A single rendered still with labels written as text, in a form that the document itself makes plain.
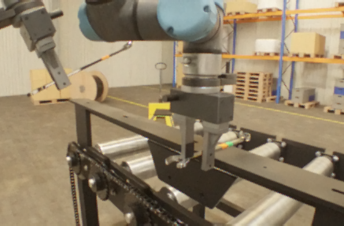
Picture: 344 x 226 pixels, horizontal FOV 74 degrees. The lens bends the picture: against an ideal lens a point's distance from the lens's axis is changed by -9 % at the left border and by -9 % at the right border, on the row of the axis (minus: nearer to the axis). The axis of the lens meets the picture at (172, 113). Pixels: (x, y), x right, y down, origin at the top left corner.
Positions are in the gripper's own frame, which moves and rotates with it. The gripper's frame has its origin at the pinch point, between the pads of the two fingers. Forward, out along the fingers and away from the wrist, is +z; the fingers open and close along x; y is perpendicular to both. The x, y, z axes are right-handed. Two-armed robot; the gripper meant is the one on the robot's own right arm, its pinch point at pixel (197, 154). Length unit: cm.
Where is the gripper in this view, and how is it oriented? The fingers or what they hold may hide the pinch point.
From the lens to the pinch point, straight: 52.1
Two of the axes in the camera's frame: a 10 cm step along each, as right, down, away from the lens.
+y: -7.6, 1.2, -6.4
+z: -0.2, 9.8, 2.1
